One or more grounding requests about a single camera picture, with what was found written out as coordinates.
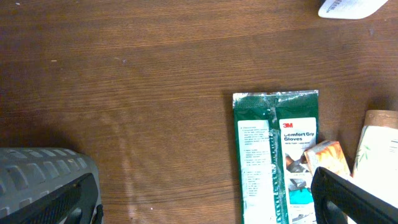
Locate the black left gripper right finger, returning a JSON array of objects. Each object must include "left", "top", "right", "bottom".
[{"left": 311, "top": 167, "right": 397, "bottom": 224}]

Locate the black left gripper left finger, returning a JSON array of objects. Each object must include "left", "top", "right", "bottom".
[{"left": 1, "top": 173, "right": 103, "bottom": 224}]

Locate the white cream tube gold cap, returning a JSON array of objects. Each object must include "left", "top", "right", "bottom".
[{"left": 352, "top": 110, "right": 397, "bottom": 207}]

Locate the small orange box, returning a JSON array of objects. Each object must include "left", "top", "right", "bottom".
[{"left": 304, "top": 141, "right": 351, "bottom": 178}]

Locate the green 3M gloves packet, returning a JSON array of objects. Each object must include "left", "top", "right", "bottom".
[{"left": 233, "top": 90, "right": 319, "bottom": 224}]

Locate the grey plastic mesh basket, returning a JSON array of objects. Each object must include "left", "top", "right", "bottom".
[{"left": 1, "top": 147, "right": 102, "bottom": 218}]

